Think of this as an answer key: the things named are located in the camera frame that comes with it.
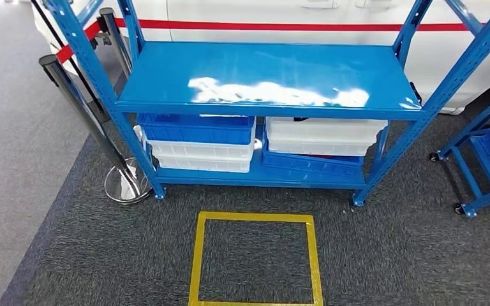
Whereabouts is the blue wheeled shelf rack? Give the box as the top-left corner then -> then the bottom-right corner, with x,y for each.
429,82 -> 490,219

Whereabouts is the grey stanchion post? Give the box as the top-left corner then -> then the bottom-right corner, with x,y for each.
98,7 -> 134,81

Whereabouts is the white plastic bin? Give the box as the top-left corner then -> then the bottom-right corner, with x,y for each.
133,122 -> 258,161
265,117 -> 389,145
154,154 -> 252,174
267,137 -> 373,157

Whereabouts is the stanchion with chrome base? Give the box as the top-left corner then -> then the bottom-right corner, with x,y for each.
38,54 -> 153,206

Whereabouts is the yellow floor tape square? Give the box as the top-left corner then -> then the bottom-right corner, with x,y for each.
188,211 -> 325,306

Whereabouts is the blue metal shelf rack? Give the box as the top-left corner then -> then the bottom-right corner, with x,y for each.
41,0 -> 490,208

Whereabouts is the red barrier belt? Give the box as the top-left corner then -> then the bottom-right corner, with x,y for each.
114,17 -> 490,33
56,21 -> 102,65

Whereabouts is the white car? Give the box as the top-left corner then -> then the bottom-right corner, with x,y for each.
31,0 -> 490,115

